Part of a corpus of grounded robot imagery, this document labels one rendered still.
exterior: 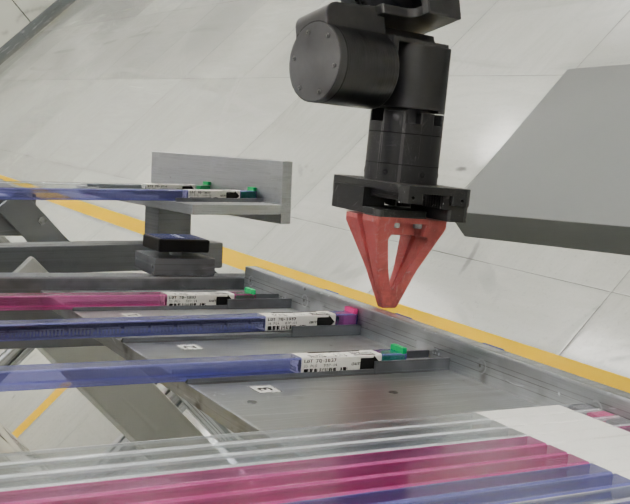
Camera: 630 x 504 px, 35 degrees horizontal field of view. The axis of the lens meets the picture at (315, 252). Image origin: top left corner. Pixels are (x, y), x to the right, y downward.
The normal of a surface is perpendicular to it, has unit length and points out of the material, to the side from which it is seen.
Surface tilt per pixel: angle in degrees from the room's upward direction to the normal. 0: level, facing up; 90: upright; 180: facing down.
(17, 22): 90
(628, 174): 0
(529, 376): 45
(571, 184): 0
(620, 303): 0
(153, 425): 90
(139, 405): 90
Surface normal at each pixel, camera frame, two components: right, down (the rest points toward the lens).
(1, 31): 0.51, 0.15
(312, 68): -0.77, 0.00
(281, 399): 0.08, -0.99
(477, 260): -0.55, -0.71
